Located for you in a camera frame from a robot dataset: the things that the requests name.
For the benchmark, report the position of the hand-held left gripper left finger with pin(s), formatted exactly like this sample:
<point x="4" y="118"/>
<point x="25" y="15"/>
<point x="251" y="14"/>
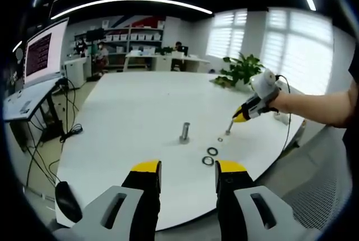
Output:
<point x="143" y="196"/>

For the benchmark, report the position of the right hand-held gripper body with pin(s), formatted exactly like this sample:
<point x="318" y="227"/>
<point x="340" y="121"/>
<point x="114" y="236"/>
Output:
<point x="266" y="87"/>

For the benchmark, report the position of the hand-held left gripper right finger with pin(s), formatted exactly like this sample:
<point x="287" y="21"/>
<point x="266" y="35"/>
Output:
<point x="234" y="193"/>

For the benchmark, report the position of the thin threaded stud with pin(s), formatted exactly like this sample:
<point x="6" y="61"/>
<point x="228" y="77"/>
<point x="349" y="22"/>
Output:
<point x="229" y="127"/>

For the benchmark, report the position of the large metal washer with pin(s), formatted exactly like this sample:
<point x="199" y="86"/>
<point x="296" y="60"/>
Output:
<point x="208" y="150"/>
<point x="203" y="160"/>

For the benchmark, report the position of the thick threaded stud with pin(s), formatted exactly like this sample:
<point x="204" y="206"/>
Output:
<point x="185" y="131"/>

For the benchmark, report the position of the person's right hand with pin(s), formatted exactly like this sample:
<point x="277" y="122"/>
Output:
<point x="281" y="102"/>

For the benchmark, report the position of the potted green plant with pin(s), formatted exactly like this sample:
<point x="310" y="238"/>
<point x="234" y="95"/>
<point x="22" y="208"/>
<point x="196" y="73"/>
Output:
<point x="241" y="70"/>

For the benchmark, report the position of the wide white window blind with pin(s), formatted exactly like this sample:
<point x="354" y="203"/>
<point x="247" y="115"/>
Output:
<point x="300" y="50"/>

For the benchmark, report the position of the narrow white window blind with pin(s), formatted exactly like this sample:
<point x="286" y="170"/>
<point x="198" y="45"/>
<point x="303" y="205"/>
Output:
<point x="227" y="35"/>

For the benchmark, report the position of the black computer mouse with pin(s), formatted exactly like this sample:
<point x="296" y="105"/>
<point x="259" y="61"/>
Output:
<point x="67" y="201"/>

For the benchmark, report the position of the grey mesh office chair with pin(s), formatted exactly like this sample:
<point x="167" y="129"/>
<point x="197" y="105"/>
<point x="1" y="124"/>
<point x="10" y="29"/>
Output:
<point x="314" y="182"/>

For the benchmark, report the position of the person's dark shirt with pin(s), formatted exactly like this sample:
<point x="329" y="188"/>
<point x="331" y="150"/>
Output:
<point x="354" y="84"/>

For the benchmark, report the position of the long white desk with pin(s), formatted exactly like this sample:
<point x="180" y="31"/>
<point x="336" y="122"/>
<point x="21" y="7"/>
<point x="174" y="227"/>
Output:
<point x="165" y="61"/>

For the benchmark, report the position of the small green desk plant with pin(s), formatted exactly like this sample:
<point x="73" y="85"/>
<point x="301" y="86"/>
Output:
<point x="164" y="50"/>

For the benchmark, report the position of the shelf with white bins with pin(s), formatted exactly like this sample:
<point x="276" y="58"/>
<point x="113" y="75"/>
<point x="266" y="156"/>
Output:
<point x="134" y="37"/>

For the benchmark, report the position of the white cabinet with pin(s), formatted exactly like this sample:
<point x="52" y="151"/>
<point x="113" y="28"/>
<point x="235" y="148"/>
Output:
<point x="75" y="71"/>

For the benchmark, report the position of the black monitor on stand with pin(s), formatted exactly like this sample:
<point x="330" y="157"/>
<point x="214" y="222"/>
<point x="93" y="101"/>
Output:
<point x="95" y="34"/>

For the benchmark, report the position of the open white laptop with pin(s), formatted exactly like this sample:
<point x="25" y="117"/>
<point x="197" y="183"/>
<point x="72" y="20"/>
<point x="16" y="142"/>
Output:
<point x="42" y="53"/>

